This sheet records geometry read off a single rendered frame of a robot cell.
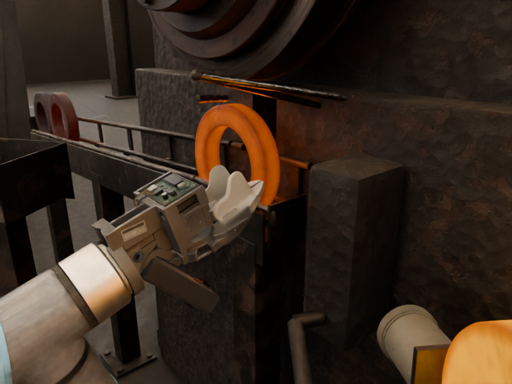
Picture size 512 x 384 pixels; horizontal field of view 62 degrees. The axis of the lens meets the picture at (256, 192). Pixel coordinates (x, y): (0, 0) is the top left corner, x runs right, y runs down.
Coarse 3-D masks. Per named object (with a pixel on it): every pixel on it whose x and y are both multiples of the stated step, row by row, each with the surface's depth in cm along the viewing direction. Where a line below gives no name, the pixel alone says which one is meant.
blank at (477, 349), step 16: (464, 336) 30; (480, 336) 28; (496, 336) 26; (448, 352) 32; (464, 352) 30; (480, 352) 28; (496, 352) 26; (448, 368) 32; (464, 368) 30; (480, 368) 28; (496, 368) 26
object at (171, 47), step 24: (288, 0) 49; (312, 0) 47; (336, 0) 50; (288, 24) 50; (312, 24) 51; (168, 48) 71; (264, 48) 54; (288, 48) 52; (216, 72) 63; (240, 72) 59
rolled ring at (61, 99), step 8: (56, 96) 131; (64, 96) 131; (56, 104) 137; (64, 104) 129; (72, 104) 131; (56, 112) 140; (64, 112) 129; (72, 112) 130; (56, 120) 141; (64, 120) 130; (72, 120) 130; (56, 128) 141; (64, 128) 142; (72, 128) 130; (64, 136) 141; (72, 136) 131
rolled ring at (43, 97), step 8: (40, 96) 144; (48, 96) 145; (40, 104) 151; (48, 104) 143; (40, 112) 154; (48, 112) 142; (40, 120) 155; (48, 120) 144; (40, 128) 154; (48, 128) 146
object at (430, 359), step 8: (440, 344) 33; (448, 344) 33; (416, 352) 32; (424, 352) 32; (432, 352) 33; (440, 352) 33; (416, 360) 33; (424, 360) 33; (432, 360) 33; (440, 360) 33; (416, 368) 33; (424, 368) 33; (432, 368) 33; (440, 368) 33; (416, 376) 33; (424, 376) 33; (432, 376) 33; (440, 376) 33
